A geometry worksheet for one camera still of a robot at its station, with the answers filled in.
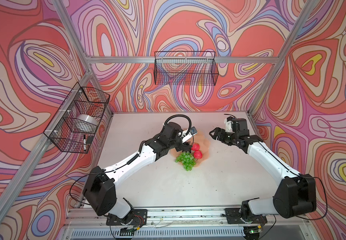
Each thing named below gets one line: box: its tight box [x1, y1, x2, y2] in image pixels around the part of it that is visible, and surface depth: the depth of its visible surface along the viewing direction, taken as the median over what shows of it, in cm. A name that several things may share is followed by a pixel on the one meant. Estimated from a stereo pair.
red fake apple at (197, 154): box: [194, 150, 203, 161], surface depth 91 cm
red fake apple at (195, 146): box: [191, 142, 200, 151], surface depth 94 cm
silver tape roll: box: [76, 114, 99, 127], surface depth 75 cm
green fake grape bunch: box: [175, 151, 196, 172], surface depth 89 cm
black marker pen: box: [83, 134, 87, 152], surface depth 73 cm
